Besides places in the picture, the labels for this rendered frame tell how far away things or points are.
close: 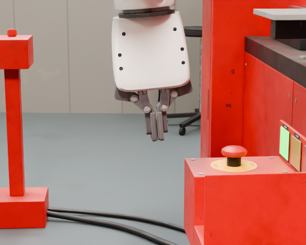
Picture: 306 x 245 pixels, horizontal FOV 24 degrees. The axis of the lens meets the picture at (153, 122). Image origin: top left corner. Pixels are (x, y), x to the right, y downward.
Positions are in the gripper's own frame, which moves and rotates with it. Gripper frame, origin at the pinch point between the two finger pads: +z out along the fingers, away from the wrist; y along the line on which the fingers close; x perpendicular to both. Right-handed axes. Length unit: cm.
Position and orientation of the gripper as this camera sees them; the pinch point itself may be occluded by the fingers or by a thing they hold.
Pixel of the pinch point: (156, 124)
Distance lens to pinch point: 96.9
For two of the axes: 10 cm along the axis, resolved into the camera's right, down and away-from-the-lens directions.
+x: 0.9, 2.1, -9.7
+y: -9.9, 1.0, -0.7
